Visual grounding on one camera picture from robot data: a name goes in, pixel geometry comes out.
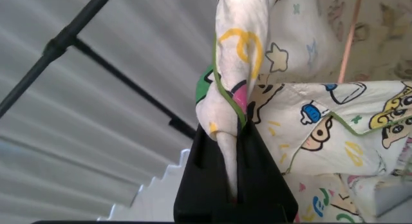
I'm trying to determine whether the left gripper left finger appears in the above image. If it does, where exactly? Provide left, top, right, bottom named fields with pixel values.
left=173, top=123, right=238, bottom=223

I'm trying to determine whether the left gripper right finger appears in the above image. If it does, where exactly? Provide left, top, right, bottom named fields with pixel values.
left=234, top=117, right=299, bottom=223

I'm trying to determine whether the cream printed garment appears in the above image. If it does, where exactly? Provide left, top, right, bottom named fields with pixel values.
left=195, top=0, right=412, bottom=223

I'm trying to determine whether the pink clothes hanger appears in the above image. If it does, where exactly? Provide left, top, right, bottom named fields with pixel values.
left=337, top=0, right=364, bottom=84

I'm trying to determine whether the black clothes rack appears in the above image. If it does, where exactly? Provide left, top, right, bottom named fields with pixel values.
left=0, top=0, right=198, bottom=140

